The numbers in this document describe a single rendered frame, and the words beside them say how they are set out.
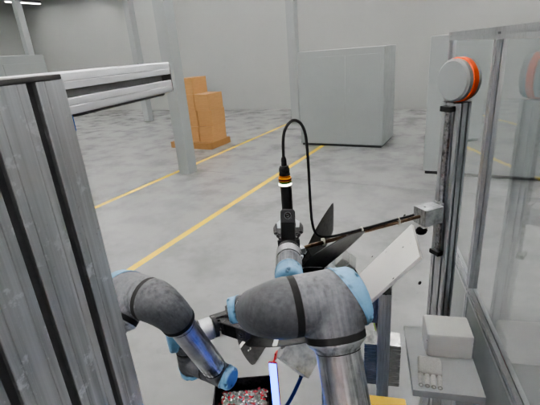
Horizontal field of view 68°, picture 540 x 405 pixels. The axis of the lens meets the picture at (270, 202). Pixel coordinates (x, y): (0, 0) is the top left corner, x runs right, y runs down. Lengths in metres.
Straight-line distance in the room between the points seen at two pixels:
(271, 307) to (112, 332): 0.36
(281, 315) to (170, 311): 0.42
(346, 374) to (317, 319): 0.11
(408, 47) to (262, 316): 12.83
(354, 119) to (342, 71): 0.99
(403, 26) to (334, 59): 5.16
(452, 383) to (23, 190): 1.57
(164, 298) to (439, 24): 12.62
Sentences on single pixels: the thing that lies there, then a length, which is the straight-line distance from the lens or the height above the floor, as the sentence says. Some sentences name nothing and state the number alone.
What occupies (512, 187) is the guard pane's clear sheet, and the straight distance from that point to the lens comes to 1.50.
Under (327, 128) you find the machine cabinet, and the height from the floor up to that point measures 0.39.
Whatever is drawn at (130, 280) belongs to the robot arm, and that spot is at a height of 1.49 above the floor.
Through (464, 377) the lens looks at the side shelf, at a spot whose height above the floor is 0.86.
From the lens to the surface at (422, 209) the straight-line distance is 1.69.
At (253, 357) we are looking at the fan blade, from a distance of 1.65.
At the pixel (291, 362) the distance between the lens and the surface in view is 1.55.
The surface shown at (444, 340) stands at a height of 0.95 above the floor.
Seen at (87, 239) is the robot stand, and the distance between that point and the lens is 0.39.
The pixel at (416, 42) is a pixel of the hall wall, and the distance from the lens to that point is 13.35.
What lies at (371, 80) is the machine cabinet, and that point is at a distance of 8.37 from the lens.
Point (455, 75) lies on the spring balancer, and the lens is 1.65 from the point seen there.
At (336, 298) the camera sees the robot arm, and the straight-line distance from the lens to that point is 0.75.
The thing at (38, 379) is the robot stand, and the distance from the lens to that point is 0.38.
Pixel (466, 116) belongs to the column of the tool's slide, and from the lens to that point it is 1.68.
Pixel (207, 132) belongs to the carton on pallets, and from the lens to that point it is 9.48.
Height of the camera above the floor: 2.03
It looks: 21 degrees down
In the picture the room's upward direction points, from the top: 5 degrees counter-clockwise
